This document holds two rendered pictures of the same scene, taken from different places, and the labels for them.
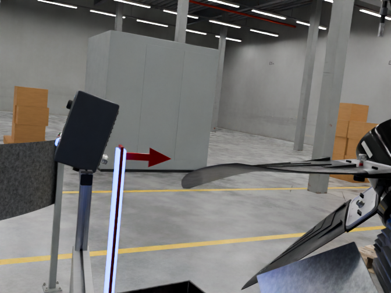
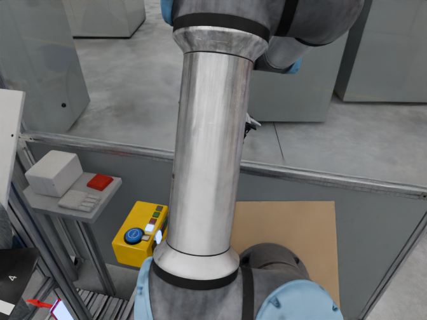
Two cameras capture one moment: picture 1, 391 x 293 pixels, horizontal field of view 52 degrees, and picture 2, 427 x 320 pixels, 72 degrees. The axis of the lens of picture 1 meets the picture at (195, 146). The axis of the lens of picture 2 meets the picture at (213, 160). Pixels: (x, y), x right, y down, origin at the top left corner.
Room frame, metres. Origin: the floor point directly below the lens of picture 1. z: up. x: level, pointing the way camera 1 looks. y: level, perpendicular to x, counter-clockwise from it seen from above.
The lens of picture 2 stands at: (0.56, 0.46, 1.71)
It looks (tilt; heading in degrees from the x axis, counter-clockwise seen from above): 38 degrees down; 211
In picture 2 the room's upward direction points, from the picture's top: straight up
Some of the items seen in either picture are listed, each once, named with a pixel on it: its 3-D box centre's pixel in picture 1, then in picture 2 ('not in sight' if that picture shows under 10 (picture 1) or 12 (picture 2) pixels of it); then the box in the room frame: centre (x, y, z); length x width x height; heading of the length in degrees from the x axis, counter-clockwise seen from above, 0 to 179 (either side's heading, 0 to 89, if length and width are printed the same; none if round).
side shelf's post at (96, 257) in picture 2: not in sight; (94, 253); (0.10, -0.52, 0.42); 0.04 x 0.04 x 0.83; 18
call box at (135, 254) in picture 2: not in sight; (143, 234); (0.20, 0.01, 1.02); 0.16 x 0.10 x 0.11; 18
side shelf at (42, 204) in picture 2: not in sight; (69, 192); (0.10, -0.52, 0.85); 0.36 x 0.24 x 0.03; 108
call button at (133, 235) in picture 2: not in sight; (133, 235); (0.24, 0.02, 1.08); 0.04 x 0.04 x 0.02
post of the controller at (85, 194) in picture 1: (84, 210); not in sight; (0.98, 0.26, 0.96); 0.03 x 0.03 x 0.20; 18
